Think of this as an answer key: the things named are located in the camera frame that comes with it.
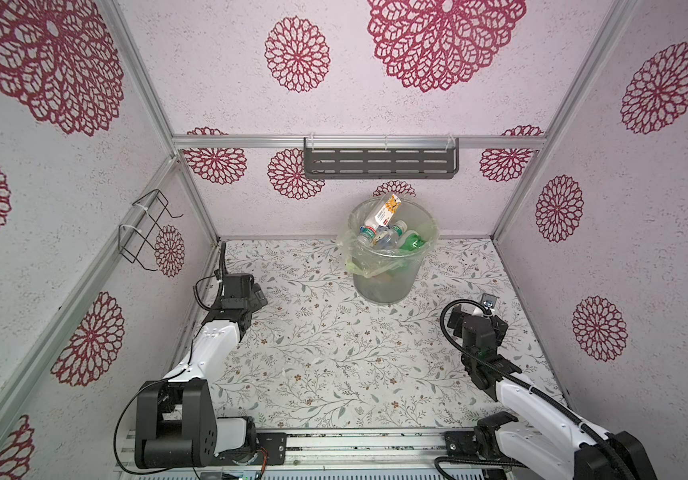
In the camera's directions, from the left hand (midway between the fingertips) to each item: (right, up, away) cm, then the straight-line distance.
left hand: (242, 303), depth 89 cm
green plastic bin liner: (+37, +12, -5) cm, 39 cm away
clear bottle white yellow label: (+37, +19, -5) cm, 42 cm away
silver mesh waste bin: (+48, +5, +6) cm, 49 cm away
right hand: (+68, -1, -5) cm, 68 cm away
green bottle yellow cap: (+50, +18, -7) cm, 53 cm away
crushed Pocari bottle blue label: (+44, +20, +4) cm, 49 cm away
